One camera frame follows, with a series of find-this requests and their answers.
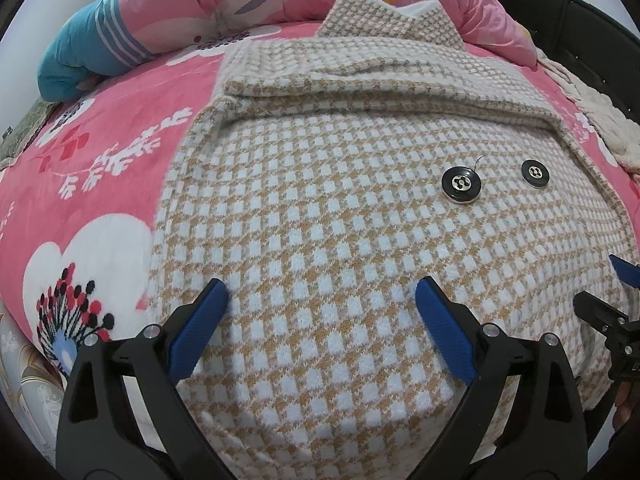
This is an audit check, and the beige white houndstooth coat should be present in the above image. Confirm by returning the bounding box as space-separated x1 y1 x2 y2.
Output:
149 0 639 479

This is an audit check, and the person's right hand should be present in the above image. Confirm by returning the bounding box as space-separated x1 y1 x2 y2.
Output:
613 382 639 431

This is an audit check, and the black coat button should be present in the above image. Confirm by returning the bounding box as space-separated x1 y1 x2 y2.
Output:
440 166 482 204
521 159 550 188

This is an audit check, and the cream fluffy blanket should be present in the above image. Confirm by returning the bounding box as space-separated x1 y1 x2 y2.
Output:
537 49 639 182

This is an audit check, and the pink floral bed blanket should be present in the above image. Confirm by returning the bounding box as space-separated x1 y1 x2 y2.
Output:
1 22 639 396

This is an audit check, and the black padded headboard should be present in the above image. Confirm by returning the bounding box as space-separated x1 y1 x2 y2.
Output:
499 0 640 122

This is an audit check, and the green grey mat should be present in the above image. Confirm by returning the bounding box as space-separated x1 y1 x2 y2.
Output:
0 98 60 170

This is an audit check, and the pink and blue quilt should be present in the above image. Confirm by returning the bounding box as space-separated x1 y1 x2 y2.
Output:
37 0 537 102

